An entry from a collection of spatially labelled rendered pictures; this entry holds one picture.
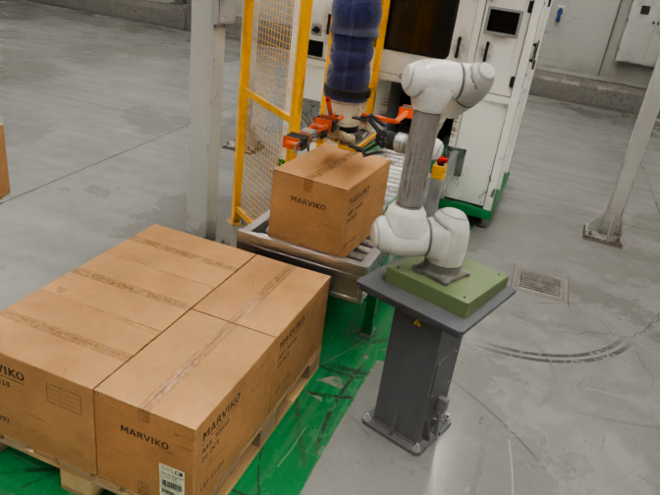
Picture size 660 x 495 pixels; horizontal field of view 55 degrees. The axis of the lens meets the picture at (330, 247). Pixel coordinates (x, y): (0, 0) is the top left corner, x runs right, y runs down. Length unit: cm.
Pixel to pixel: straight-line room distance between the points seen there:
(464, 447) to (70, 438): 167
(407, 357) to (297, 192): 96
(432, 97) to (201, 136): 206
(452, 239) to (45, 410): 163
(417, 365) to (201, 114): 210
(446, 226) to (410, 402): 83
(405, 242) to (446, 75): 64
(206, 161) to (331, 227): 127
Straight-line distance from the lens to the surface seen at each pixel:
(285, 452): 287
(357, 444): 296
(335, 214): 305
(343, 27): 307
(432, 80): 229
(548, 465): 317
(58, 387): 244
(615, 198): 571
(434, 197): 342
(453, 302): 251
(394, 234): 245
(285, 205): 316
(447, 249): 254
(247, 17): 437
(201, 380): 234
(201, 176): 414
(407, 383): 285
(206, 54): 394
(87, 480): 265
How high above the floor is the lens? 200
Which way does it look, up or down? 26 degrees down
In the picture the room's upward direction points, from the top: 8 degrees clockwise
